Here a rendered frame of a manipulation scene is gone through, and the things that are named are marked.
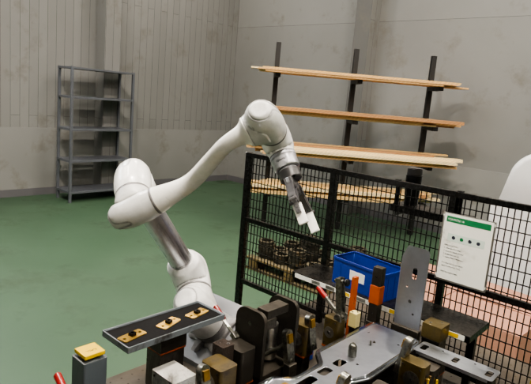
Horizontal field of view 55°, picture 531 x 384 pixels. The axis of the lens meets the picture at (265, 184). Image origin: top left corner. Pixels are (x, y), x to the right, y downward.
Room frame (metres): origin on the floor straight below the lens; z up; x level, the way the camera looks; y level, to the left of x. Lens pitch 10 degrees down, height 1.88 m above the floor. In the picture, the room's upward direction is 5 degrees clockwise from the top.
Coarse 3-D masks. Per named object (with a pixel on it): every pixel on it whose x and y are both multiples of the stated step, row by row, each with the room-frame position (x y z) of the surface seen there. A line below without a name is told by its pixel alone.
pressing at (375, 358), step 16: (352, 336) 1.84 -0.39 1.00; (368, 336) 1.85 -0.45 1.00; (384, 336) 1.87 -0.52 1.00; (400, 336) 1.88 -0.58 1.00; (320, 352) 1.68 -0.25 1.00; (336, 352) 1.70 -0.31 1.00; (368, 352) 1.72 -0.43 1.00; (384, 352) 1.73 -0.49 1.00; (320, 368) 1.58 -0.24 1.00; (336, 368) 1.59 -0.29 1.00; (352, 368) 1.60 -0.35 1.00; (368, 368) 1.61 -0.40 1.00; (384, 368) 1.63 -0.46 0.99
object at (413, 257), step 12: (408, 252) 2.00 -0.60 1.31; (420, 252) 1.96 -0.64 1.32; (408, 264) 1.99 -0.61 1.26; (420, 264) 1.96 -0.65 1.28; (408, 276) 1.99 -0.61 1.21; (420, 276) 1.95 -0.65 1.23; (408, 288) 1.98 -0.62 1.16; (420, 288) 1.95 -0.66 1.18; (396, 300) 2.01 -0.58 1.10; (408, 300) 1.98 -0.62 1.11; (420, 300) 1.94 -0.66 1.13; (396, 312) 2.01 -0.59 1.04; (408, 312) 1.97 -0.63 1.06; (420, 312) 1.94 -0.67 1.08; (408, 324) 1.97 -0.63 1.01
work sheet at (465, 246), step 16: (448, 224) 2.18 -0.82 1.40; (464, 224) 2.13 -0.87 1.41; (480, 224) 2.09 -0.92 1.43; (496, 224) 2.05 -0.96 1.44; (448, 240) 2.17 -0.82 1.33; (464, 240) 2.13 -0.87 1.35; (480, 240) 2.08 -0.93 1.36; (448, 256) 2.16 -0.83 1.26; (464, 256) 2.12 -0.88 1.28; (480, 256) 2.07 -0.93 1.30; (448, 272) 2.16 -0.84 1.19; (464, 272) 2.11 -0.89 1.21; (480, 272) 2.07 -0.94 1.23; (480, 288) 2.06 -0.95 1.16
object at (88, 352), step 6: (78, 348) 1.29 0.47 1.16; (84, 348) 1.29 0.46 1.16; (90, 348) 1.29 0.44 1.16; (96, 348) 1.29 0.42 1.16; (102, 348) 1.30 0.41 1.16; (78, 354) 1.27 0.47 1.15; (84, 354) 1.26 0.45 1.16; (90, 354) 1.26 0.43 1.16; (96, 354) 1.27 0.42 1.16; (102, 354) 1.28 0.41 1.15
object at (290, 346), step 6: (288, 330) 1.63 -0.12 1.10; (282, 336) 1.62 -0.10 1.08; (288, 336) 1.61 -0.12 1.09; (282, 342) 1.62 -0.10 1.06; (288, 342) 1.61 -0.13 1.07; (288, 348) 1.61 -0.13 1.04; (288, 354) 1.61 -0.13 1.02; (294, 354) 1.63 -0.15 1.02; (288, 360) 1.60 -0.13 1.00; (294, 360) 1.63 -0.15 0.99
